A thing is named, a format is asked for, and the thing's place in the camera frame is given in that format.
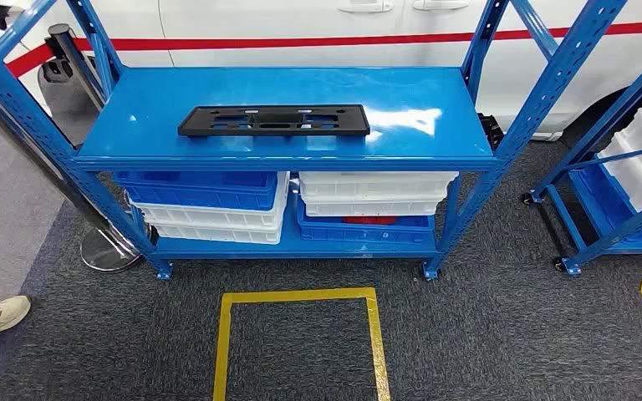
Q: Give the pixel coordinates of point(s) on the black plastic mounting plate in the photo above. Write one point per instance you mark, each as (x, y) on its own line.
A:
(354, 124)

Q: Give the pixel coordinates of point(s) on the white car with red stripe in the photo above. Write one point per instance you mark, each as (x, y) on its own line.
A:
(299, 22)

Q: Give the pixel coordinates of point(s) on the blue metal shelf rack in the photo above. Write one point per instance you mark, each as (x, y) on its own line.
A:
(603, 242)
(299, 88)

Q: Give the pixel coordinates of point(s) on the black ribbed object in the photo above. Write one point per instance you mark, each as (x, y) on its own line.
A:
(491, 133)

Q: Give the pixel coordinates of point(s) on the red item in bin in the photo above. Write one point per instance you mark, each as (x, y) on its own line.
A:
(371, 220)

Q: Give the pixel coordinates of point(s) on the black stanchion post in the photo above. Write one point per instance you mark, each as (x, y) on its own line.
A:
(61, 34)

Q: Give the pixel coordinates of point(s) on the chrome stanchion post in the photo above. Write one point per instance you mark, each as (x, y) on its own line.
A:
(110, 252)

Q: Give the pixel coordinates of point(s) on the blue plastic bin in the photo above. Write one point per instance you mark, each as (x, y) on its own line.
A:
(365, 233)
(603, 202)
(199, 196)

